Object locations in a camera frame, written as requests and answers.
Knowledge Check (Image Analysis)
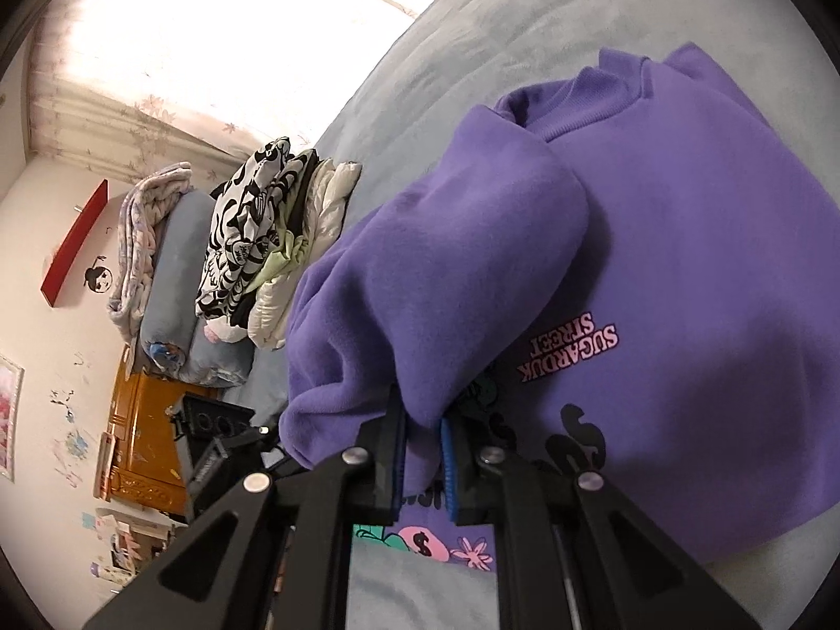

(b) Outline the bed with blue-grey sheet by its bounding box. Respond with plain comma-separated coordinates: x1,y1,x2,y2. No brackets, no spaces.
223,0,840,630

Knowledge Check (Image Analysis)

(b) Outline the rolled blue-grey blanket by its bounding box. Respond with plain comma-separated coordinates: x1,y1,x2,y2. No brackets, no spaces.
134,190,257,388

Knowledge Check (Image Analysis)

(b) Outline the cartoon face wall sticker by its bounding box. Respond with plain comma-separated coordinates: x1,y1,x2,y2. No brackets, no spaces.
82,256,116,296

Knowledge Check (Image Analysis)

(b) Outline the light green garment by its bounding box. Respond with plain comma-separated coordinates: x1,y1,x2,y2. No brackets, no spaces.
253,229,312,290

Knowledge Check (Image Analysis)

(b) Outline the black white printed garment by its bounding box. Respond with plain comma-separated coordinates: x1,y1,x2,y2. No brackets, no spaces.
195,136,319,329

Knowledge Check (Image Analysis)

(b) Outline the floral sheer curtain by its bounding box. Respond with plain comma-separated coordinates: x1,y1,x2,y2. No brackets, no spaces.
29,0,454,165

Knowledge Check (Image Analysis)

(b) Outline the white pink plush toy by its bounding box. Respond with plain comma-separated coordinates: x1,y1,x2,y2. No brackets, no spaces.
202,320,247,346

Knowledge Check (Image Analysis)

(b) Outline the clutter of small boxes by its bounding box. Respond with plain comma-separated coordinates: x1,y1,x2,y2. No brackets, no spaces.
85,508,175,585

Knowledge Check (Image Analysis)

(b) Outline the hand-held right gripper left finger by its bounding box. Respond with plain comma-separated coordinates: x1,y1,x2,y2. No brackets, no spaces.
82,400,408,630

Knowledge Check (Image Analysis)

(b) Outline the pink framed wall picture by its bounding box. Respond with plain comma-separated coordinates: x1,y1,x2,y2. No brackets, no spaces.
0,354,26,483

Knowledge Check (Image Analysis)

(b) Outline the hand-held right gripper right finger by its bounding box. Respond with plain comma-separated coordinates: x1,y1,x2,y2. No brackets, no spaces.
439,400,762,630

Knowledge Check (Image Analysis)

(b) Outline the orange wooden cabinet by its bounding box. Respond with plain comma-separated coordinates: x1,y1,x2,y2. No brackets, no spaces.
92,344,217,519

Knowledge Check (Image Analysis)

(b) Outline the red wall shelf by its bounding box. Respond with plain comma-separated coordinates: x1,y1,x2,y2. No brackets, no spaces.
40,178,109,306

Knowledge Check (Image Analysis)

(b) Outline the purple white patterned quilt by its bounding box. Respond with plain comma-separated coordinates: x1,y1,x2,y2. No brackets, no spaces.
107,163,194,344

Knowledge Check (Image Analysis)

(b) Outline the purple printed hoodie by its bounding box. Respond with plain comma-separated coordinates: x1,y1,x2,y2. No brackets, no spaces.
279,41,840,572

